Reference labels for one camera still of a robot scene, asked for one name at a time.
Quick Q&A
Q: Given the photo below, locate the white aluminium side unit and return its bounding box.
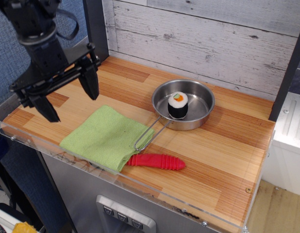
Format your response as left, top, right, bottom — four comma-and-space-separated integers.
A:
262, 92, 300, 195

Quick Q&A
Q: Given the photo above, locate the small steel frying pan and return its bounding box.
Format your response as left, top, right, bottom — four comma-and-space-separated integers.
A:
133, 79, 216, 151

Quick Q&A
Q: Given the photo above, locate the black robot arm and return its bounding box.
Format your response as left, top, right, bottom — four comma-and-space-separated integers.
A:
0, 0, 101, 122

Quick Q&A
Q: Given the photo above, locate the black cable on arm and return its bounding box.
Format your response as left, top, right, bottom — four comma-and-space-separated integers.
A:
54, 8, 80, 41

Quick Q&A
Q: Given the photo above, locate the yellow object bottom left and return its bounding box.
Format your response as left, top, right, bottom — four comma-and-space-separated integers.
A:
12, 222, 37, 233

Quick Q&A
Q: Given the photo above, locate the dark right support post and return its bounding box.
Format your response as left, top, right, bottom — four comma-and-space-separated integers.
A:
268, 0, 300, 122

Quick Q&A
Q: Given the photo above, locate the plush sushi roll toy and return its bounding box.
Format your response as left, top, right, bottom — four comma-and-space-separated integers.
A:
168, 91, 188, 119

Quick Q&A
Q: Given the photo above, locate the clear acrylic front guard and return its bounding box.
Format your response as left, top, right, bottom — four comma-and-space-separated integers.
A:
0, 112, 275, 233

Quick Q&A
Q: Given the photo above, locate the green cloth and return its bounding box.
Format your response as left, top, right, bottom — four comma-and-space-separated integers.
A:
60, 105, 155, 172

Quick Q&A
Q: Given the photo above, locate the silver control panel with buttons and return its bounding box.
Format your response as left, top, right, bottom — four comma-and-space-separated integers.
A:
96, 195, 157, 233

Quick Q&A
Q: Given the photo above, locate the red handled metal spoon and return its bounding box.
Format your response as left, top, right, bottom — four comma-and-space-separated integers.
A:
126, 153, 186, 170

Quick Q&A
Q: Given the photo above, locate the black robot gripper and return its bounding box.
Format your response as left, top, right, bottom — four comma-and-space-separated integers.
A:
10, 41, 101, 122

